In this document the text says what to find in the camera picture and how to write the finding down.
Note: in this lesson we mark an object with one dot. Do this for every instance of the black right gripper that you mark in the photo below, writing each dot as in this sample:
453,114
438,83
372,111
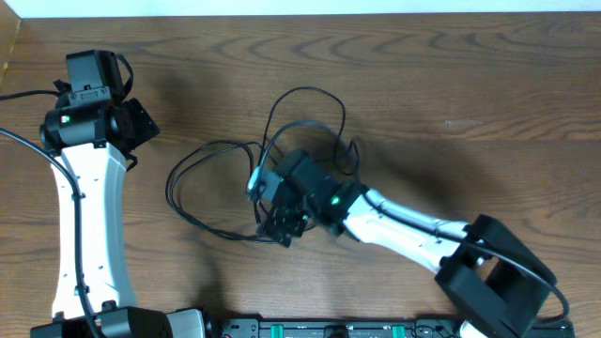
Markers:
278,219

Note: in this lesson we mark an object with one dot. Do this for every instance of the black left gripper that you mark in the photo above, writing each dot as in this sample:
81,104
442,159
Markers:
146,123

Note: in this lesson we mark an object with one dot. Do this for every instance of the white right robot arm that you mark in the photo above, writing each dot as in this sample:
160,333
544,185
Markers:
482,267

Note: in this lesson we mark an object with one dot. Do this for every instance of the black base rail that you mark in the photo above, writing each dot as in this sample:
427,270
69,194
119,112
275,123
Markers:
424,327

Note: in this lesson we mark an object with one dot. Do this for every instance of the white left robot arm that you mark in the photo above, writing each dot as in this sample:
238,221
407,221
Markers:
89,137

